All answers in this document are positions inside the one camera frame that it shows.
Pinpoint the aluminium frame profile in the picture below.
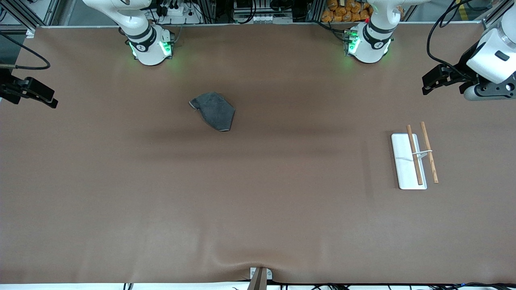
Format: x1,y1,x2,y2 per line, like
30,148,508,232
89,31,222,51
482,0,516,25
307,0,328,23
0,0,61,33

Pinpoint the orange snack packet pile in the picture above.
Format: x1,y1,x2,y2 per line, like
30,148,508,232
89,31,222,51
321,0,373,23

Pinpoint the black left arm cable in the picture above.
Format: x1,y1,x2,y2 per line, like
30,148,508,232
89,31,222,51
427,0,484,81

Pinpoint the white power strip with plugs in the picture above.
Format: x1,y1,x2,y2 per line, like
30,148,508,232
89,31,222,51
155,0,202,25

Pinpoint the grey microfibre towel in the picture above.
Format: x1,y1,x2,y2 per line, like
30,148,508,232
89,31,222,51
189,92,236,132

